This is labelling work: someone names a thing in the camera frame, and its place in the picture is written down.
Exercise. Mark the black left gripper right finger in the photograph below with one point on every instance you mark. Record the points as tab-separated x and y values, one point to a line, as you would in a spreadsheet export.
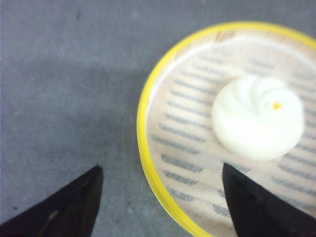
255	212

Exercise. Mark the white steamer liner cloth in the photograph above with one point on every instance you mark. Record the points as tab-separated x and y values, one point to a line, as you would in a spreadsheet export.
184	149

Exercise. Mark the white steamed bun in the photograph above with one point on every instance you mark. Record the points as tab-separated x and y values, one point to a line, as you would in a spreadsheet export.
258	118

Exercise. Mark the bamboo steamer tray one bun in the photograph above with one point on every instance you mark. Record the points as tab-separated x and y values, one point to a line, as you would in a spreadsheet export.
224	31

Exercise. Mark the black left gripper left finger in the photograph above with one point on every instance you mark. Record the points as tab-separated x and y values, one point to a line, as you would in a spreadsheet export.
69	212

